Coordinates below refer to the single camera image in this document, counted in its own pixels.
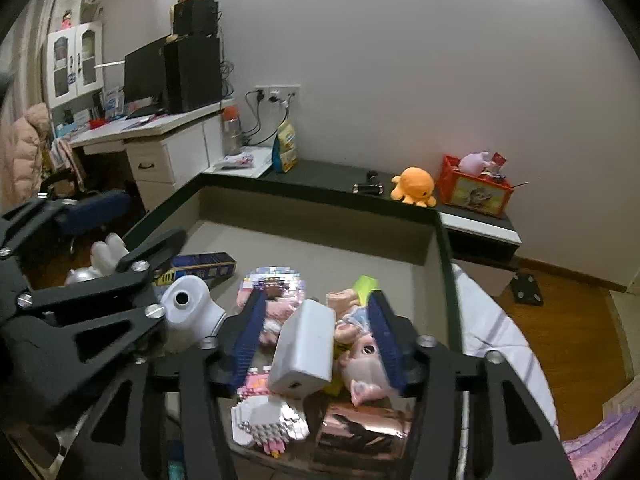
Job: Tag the black computer tower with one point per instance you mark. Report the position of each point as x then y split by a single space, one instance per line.
192 75

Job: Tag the dark topped low cabinet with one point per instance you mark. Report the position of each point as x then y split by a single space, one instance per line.
325 185

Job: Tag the white plastic appliance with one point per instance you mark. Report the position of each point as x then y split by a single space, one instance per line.
196 310

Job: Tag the blue white boxes on desk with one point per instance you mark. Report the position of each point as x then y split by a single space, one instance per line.
114 102

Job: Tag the pink padded coat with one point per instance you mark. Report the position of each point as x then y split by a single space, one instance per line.
25 150

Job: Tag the yellow blue snack bag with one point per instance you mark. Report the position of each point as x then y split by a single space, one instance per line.
285 147

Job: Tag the pink box with black rim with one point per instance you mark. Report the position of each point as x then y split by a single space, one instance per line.
310 240

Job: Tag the orange capped clear bottle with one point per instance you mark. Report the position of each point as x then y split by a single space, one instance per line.
232 132

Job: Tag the blue and gold long box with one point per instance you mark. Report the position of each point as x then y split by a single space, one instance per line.
205 265

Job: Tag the white glass door cabinet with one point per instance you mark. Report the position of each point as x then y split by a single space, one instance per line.
75 65

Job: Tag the pink haired doll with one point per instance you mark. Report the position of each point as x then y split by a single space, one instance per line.
367 370

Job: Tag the white soft toy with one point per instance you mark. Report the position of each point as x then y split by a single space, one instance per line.
107 255

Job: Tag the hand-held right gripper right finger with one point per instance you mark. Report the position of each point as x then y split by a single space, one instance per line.
389 342

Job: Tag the black box on tower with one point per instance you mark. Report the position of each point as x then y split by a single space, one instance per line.
196 17

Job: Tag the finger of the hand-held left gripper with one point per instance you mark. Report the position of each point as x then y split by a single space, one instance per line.
60 345
90 282

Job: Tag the pink blanket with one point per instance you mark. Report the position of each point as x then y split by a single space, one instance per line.
600 450

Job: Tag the white power adapter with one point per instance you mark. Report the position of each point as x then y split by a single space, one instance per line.
305 345

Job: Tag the white wall outlet strip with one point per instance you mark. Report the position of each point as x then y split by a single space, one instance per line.
277 93

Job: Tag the pink plush toy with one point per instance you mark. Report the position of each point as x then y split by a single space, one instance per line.
474 162

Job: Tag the office chair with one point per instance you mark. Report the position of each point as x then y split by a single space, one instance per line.
95 212

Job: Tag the black computer monitor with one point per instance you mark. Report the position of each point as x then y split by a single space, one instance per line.
145 77

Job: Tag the white desk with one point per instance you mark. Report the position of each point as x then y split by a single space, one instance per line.
170 155

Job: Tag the yellow green block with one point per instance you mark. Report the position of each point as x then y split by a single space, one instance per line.
366 284

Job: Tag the white striped bedsheet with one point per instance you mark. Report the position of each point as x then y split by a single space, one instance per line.
500 340

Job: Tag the rose gold shiny box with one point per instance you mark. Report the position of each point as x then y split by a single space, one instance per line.
360 432

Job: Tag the orange octopus plush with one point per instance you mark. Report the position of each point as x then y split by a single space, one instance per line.
414 185

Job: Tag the small doll figure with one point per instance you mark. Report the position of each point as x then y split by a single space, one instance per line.
345 305

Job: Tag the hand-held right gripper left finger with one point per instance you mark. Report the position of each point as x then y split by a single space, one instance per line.
249 332

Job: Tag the black floor scale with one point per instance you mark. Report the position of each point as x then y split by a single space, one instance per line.
527 287

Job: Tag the white pink block cake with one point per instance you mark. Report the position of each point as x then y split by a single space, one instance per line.
265 420

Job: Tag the red storage crate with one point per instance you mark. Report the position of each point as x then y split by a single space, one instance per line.
475 195

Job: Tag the purple item on nightstand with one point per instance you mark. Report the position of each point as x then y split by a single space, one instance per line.
239 160

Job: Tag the pink toy package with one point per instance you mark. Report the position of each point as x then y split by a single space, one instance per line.
275 280

